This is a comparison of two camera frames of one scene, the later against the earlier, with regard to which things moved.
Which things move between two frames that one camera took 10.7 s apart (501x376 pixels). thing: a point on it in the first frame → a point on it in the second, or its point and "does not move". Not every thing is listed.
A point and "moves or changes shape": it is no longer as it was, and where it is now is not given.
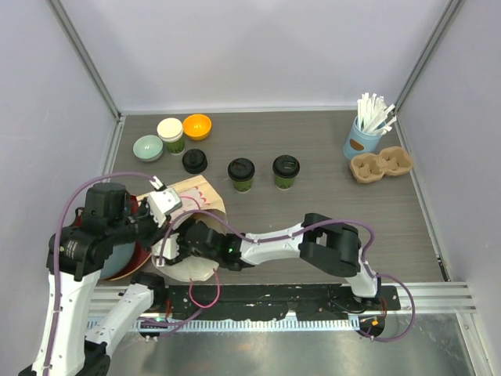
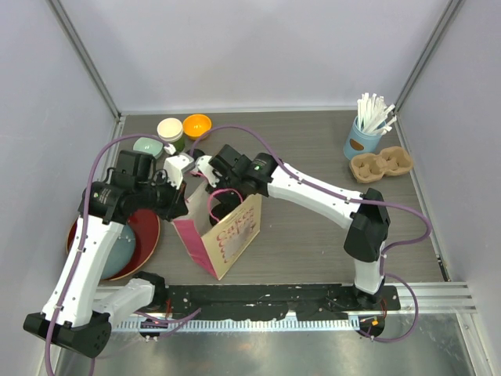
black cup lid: [241, 169] moves or changes shape
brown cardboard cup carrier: [396, 160] does not move
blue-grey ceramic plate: [118, 259] does not move
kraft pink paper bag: [199, 198] moves or changes shape
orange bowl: [196, 127] does not move
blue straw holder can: [360, 140] does not move
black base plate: [238, 302] does not move
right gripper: [182, 253] → [218, 186]
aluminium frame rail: [412, 298] does not move
